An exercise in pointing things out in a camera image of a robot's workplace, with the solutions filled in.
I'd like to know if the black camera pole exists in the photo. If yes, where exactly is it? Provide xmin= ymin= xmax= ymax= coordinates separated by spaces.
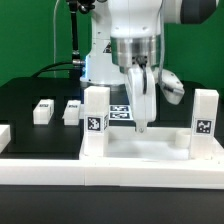
xmin=65 ymin=0 xmax=96 ymax=80

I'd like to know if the white left obstacle block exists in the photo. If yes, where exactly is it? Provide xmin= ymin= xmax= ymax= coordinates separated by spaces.
xmin=0 ymin=125 xmax=11 ymax=153

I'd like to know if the fiducial marker sheet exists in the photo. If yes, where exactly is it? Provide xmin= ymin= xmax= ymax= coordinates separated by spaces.
xmin=109 ymin=105 xmax=133 ymax=121

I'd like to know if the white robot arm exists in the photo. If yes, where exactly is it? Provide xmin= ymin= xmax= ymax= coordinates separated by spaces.
xmin=80 ymin=0 xmax=219 ymax=133

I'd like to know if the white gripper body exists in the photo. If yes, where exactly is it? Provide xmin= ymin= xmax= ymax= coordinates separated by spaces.
xmin=124 ymin=65 xmax=186 ymax=123

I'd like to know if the white cable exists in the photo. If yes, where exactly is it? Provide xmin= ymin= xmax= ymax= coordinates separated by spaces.
xmin=53 ymin=0 xmax=62 ymax=79

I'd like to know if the white front obstacle bar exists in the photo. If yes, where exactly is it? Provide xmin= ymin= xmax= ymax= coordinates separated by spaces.
xmin=0 ymin=159 xmax=224 ymax=189

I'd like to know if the black cable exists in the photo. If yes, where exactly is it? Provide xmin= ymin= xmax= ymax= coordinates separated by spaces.
xmin=31 ymin=61 xmax=83 ymax=79

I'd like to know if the white desk tabletop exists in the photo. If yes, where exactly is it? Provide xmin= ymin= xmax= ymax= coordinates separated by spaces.
xmin=79 ymin=126 xmax=224 ymax=189

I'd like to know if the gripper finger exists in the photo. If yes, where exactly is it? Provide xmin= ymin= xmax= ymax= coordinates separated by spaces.
xmin=135 ymin=120 xmax=147 ymax=134

